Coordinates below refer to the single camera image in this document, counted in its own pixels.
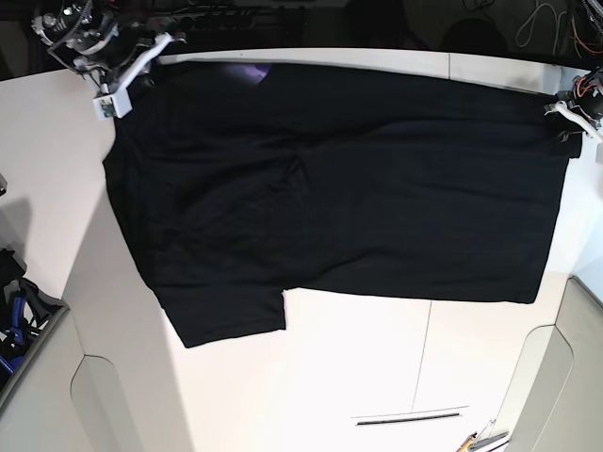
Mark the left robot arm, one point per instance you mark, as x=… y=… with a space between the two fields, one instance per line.
x=578 y=51

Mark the right gripper black silver body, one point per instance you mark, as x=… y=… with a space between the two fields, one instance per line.
x=112 y=57

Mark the black power strip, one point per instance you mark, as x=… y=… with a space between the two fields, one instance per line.
x=203 y=21

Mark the left gripper black silver body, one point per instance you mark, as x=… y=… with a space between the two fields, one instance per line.
x=579 y=110

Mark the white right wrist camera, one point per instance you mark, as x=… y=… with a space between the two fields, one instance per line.
x=112 y=105

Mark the blue black clamp tool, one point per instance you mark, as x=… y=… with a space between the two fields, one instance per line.
x=20 y=322

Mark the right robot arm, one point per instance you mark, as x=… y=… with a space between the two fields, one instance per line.
x=54 y=21

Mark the black T-shirt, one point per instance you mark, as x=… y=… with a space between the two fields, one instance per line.
x=230 y=192

